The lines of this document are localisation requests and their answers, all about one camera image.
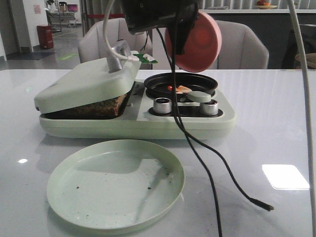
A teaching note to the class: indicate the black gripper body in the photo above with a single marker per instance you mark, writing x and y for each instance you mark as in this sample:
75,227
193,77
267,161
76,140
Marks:
142,15

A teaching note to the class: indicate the black gripper finger bowl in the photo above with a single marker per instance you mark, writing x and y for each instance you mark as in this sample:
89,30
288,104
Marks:
185,20

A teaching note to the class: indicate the pink plastic bowl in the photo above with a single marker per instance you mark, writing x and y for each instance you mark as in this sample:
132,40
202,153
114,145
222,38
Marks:
202,47

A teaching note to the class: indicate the orange toy shrimp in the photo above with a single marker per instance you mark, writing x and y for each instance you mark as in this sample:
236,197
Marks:
180,89

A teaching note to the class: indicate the green breakfast maker lid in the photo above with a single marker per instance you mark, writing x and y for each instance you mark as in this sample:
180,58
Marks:
87,83

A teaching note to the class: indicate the bread slice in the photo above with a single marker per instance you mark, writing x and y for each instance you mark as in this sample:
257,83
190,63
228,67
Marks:
109,108

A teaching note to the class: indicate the green breakfast maker base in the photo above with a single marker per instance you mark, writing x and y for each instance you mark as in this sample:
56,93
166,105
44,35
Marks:
139,122

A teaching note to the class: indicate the white kitchen counter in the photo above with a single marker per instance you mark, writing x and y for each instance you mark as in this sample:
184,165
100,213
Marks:
247,11

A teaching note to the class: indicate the white refrigerator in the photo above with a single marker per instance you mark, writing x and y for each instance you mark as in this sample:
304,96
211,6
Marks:
158,52

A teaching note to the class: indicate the left grey armchair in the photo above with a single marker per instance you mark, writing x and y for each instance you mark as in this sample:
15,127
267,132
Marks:
92,46

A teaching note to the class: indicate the grey armchair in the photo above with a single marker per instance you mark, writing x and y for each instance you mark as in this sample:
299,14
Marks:
241,48
92,46

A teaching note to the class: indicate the right grey armchair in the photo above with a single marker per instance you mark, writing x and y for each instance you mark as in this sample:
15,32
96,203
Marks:
241,48

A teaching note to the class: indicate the black round frying pan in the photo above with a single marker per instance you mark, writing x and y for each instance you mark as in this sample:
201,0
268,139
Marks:
160,85

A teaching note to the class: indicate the fruit plate on counter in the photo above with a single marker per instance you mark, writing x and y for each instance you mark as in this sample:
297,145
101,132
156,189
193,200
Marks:
263,4

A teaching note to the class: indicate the left silver control knob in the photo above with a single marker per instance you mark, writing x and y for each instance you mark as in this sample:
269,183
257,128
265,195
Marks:
162,105

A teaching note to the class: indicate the silver control knob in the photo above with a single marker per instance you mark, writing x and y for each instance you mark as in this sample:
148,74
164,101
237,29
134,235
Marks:
209,108
162,105

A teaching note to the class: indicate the right silver control knob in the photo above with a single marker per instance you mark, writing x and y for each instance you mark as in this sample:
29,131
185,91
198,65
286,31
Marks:
209,108

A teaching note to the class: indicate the red trash bin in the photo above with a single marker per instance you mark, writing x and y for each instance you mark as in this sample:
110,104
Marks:
45,36

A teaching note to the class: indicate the dark appliance at right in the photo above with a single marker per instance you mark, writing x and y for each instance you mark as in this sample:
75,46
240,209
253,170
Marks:
309,39

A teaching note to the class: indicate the light green round plate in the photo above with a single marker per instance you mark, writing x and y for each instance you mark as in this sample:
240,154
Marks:
117,186

